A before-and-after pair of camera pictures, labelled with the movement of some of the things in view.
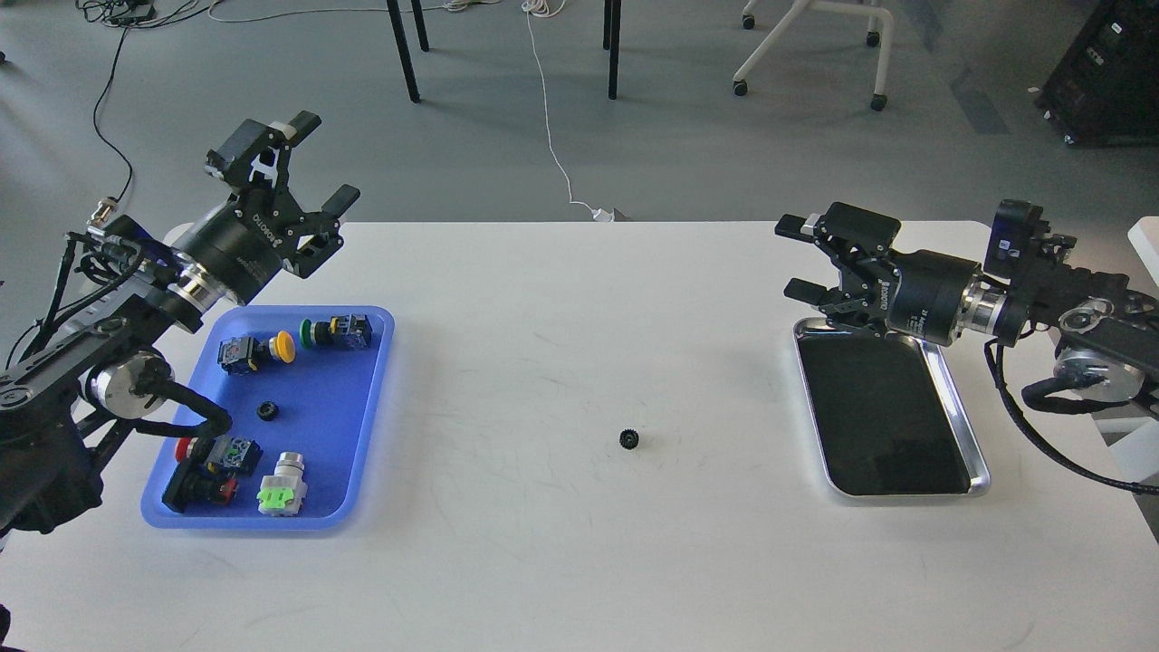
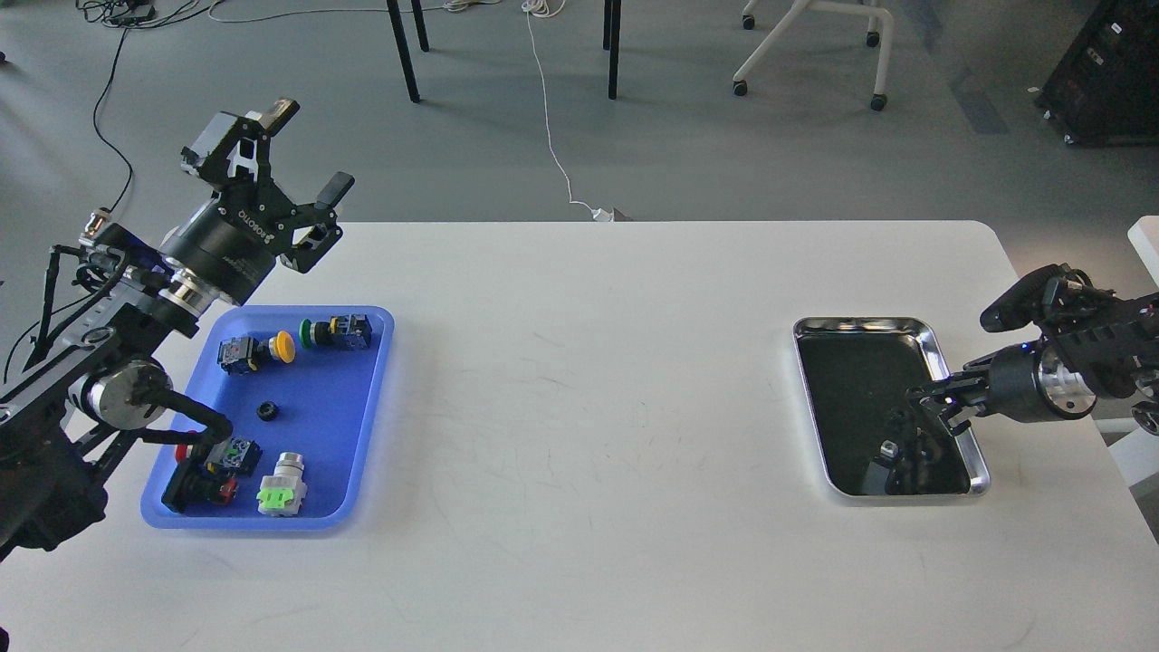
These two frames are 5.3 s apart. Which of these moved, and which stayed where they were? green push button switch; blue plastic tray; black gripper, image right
Moved: black gripper, image right
Stayed: blue plastic tray; green push button switch
